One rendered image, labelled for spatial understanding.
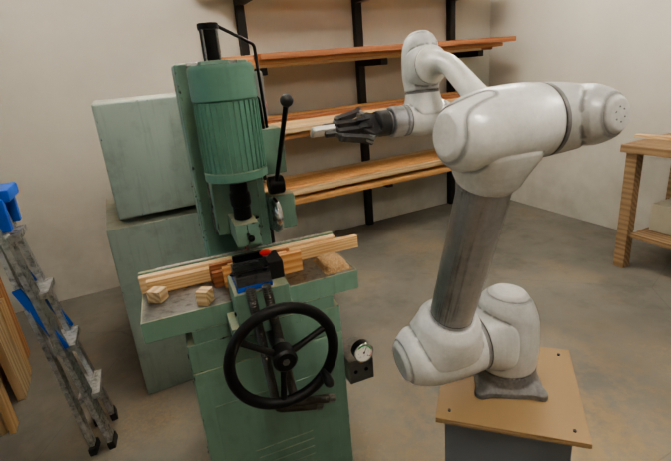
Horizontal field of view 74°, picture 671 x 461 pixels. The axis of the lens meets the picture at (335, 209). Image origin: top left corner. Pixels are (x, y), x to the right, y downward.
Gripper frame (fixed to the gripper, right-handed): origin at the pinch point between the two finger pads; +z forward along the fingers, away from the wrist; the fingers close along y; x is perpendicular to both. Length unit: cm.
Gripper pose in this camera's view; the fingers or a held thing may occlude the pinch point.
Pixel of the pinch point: (323, 131)
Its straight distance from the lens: 125.0
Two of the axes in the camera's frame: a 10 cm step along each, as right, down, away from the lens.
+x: 1.9, -5.2, -8.3
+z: -9.3, 1.8, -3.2
